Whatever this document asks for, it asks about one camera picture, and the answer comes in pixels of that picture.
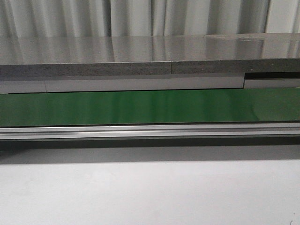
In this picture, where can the grey panel under counter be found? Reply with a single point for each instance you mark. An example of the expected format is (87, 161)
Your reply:
(150, 82)

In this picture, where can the green conveyor belt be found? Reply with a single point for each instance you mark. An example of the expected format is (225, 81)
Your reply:
(147, 107)

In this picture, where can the aluminium conveyor side rail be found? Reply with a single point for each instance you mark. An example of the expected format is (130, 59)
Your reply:
(150, 131)

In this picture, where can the white pleated curtain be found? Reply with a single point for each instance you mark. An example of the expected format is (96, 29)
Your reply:
(101, 18)

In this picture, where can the grey stone counter slab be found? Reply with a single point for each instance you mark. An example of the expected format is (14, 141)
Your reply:
(58, 57)

